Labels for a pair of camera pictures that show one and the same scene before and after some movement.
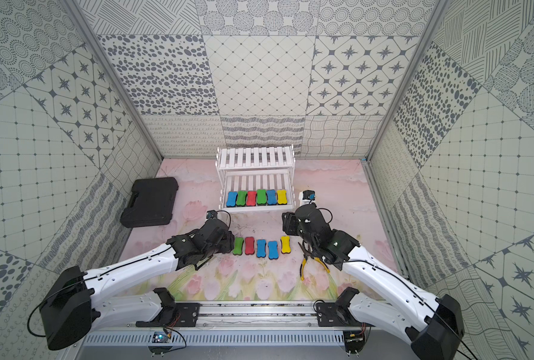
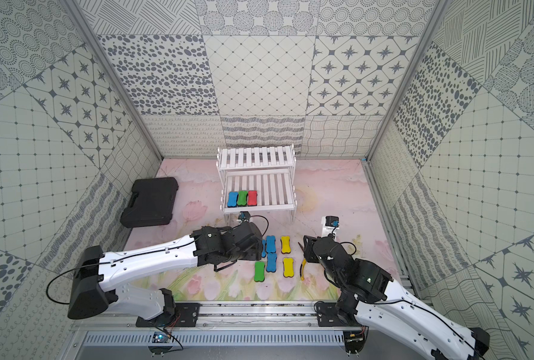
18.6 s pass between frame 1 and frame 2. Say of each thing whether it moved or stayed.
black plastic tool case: stayed
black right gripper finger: moved
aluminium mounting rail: stayed
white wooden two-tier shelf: stayed
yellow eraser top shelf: stayed
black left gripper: moved
